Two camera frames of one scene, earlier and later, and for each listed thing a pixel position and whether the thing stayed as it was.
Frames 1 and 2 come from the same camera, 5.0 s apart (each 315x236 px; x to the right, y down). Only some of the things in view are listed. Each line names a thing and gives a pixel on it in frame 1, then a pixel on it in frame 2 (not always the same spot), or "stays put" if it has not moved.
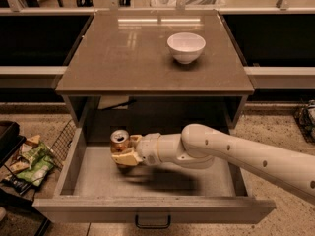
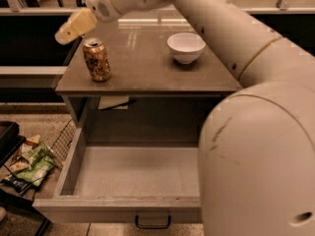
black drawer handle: (153, 226) stays put
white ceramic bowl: (186, 47) stays put
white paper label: (113, 102) stays put
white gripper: (148, 147) to (98, 1)
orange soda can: (120, 141) to (95, 59)
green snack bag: (40, 164) stays put
